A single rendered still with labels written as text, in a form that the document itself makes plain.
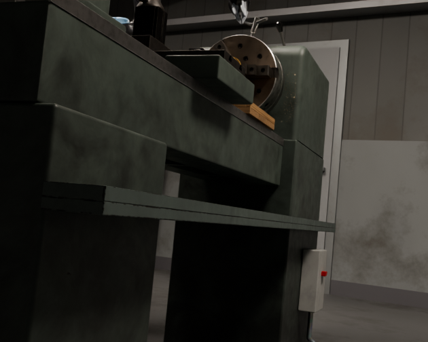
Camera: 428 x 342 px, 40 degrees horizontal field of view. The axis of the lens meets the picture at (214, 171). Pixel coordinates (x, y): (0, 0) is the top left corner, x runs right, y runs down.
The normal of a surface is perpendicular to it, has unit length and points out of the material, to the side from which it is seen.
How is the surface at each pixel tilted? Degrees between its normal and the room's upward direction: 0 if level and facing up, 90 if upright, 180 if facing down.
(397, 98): 90
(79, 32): 90
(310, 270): 90
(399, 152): 90
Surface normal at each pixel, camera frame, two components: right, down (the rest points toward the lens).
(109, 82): 0.93, 0.06
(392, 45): -0.47, -0.11
